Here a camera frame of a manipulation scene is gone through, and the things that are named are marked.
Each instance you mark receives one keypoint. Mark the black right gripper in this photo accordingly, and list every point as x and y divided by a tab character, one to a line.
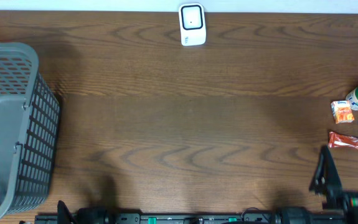
350	199

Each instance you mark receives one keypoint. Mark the red Top chocolate bar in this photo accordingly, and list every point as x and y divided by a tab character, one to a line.
338	140

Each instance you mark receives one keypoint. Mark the orange small snack packet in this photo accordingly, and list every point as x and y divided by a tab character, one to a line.
342	112

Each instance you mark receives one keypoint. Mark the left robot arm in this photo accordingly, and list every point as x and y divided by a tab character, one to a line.
96	215

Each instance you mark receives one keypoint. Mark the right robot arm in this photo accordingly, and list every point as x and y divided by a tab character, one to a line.
299	215

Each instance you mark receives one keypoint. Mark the grey plastic mesh basket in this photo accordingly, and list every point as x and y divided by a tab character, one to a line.
29	121

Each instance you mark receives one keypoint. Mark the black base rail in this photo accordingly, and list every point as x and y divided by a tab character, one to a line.
135	218

